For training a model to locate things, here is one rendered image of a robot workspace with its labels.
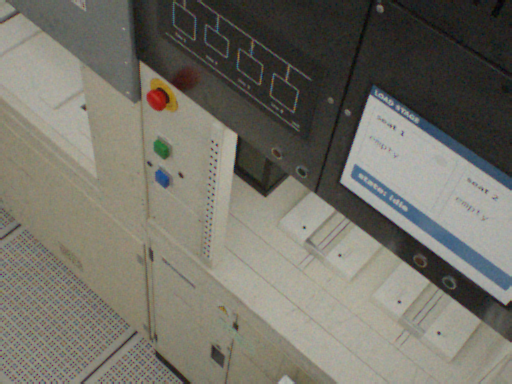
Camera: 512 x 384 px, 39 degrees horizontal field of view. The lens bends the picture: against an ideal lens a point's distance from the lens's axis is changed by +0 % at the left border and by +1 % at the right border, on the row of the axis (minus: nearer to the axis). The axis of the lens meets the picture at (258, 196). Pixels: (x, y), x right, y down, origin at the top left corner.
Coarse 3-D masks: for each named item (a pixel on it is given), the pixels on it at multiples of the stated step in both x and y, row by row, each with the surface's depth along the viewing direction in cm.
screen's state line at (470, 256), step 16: (352, 176) 103; (368, 176) 100; (384, 192) 100; (400, 208) 100; (416, 208) 97; (416, 224) 100; (432, 224) 97; (448, 240) 97; (464, 256) 97; (480, 256) 95; (480, 272) 97; (496, 272) 94
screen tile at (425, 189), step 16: (384, 112) 90; (368, 128) 94; (384, 128) 92; (400, 128) 90; (368, 144) 96; (400, 144) 92; (416, 144) 90; (368, 160) 98; (384, 160) 96; (416, 160) 91; (384, 176) 98; (400, 176) 96; (432, 176) 91; (448, 176) 89; (416, 192) 95; (432, 192) 93
